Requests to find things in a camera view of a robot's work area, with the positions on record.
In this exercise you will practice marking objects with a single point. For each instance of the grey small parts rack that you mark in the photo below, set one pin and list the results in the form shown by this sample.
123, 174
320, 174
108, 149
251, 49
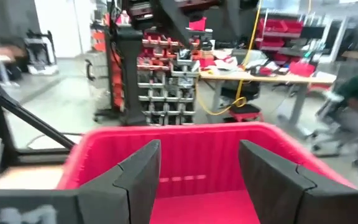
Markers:
166, 93

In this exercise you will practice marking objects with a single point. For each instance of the black equipment cart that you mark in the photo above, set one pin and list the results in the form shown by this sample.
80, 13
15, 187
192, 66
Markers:
40, 56

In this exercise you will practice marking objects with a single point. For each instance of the black support column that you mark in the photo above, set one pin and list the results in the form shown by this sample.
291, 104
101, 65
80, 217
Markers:
130, 77

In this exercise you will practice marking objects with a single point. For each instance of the office chair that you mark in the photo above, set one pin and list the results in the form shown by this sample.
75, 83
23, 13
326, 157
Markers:
328, 107

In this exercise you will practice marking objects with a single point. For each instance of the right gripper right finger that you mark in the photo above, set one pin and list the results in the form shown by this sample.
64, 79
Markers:
284, 199

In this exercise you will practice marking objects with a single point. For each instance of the red bin shelf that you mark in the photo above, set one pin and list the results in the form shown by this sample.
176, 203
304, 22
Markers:
275, 26

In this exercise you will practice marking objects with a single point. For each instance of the red and black creeper cart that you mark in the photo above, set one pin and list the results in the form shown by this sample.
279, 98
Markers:
244, 116

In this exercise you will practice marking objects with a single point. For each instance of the red plastic bin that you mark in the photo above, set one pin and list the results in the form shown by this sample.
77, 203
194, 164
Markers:
204, 155

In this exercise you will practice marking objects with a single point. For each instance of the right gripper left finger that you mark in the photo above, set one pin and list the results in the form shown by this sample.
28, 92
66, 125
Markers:
120, 199

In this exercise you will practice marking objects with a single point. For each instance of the small red bin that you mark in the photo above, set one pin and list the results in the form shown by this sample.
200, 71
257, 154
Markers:
301, 68

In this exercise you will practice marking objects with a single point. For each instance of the wooden desk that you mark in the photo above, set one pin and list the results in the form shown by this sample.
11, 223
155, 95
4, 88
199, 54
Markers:
275, 77

